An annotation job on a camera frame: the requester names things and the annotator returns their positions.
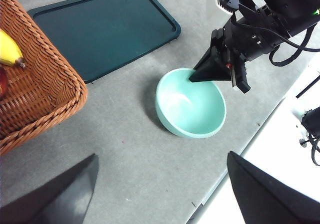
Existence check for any brown wicker basket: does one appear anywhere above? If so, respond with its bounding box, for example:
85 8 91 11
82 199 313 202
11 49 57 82
0 0 89 157

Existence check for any black device with cables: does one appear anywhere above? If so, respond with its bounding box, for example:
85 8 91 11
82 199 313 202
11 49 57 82
299 106 320 167

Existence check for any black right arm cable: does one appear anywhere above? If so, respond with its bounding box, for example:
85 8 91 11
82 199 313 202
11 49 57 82
231 24 320 67

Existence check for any yellow banana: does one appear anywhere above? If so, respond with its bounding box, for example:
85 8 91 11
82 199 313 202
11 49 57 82
0 28 26 68

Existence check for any dark red plum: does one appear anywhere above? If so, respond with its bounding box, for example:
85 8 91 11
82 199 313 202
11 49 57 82
0 66 8 95

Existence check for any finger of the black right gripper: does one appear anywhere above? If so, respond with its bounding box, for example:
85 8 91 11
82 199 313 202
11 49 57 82
188 44 233 83

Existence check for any teal ribbed bowl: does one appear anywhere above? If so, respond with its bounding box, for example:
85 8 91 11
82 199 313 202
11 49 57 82
155 68 228 139

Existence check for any thin black rod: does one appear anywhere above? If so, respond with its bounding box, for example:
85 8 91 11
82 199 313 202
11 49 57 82
295 74 320 99

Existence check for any dark rectangular tray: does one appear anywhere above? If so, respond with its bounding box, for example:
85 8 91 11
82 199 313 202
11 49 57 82
26 0 182 84

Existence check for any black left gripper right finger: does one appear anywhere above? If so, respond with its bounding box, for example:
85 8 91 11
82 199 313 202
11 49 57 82
226 151 320 224

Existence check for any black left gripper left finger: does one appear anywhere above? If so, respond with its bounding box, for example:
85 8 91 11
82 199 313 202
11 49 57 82
0 153 100 224

